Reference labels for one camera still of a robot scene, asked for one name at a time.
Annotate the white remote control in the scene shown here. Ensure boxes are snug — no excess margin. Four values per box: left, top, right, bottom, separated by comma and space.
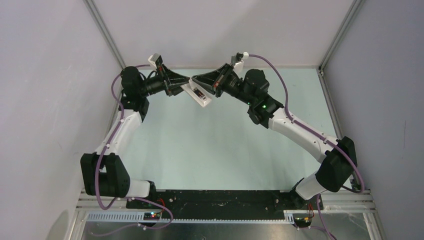
181, 79, 212, 108

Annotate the left controller board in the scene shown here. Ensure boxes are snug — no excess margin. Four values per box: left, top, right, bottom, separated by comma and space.
143, 212, 161, 221

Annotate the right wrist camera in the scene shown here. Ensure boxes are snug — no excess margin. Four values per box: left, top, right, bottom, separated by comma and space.
231, 51, 249, 77

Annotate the controller board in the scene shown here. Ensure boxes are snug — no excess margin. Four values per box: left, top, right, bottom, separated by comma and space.
143, 212, 161, 221
293, 217, 312, 229

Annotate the grey slotted cable duct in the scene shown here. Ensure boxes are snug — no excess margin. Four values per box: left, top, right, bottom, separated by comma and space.
86, 211, 294, 224

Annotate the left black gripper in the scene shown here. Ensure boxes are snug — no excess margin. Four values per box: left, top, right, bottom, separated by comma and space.
138, 64, 194, 98

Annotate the right controller board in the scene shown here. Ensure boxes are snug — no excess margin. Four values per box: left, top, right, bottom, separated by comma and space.
293, 217, 312, 229

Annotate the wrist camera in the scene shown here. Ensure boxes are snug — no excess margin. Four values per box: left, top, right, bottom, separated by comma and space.
231, 51, 249, 77
148, 53, 163, 72

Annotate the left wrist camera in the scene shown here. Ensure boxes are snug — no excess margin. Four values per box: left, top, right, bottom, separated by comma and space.
148, 53, 163, 72

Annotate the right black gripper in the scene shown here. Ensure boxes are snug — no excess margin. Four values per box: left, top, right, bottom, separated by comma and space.
192, 63, 255, 107

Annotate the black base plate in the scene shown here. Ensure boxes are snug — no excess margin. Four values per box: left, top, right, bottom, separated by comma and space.
146, 190, 309, 210

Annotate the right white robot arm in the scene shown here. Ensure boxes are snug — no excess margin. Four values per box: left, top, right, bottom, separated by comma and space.
191, 64, 357, 209

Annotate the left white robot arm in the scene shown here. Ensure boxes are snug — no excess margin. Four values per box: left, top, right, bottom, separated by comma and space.
80, 64, 190, 208

